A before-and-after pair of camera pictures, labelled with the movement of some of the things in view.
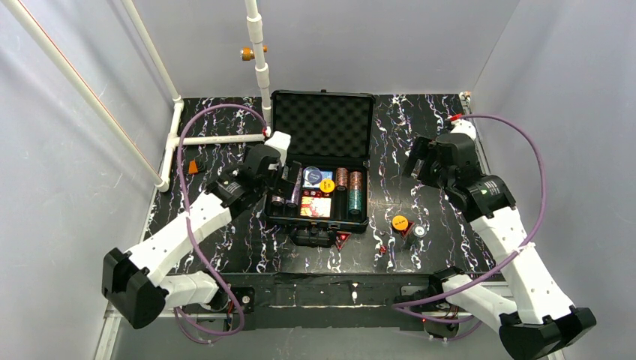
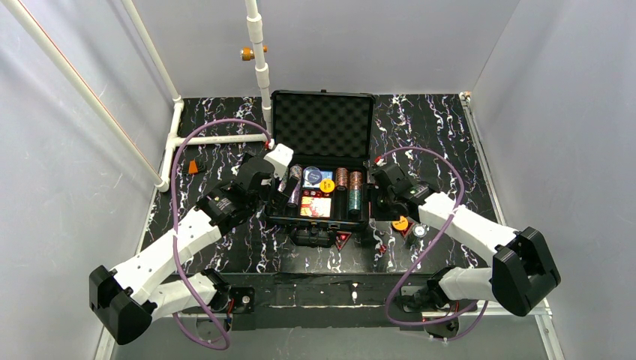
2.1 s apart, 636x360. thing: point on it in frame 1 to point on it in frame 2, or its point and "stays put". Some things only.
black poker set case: [325, 188] stays put
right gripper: [424, 158] to [379, 199]
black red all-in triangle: [341, 238] stays put
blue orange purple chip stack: [293, 202] stays put
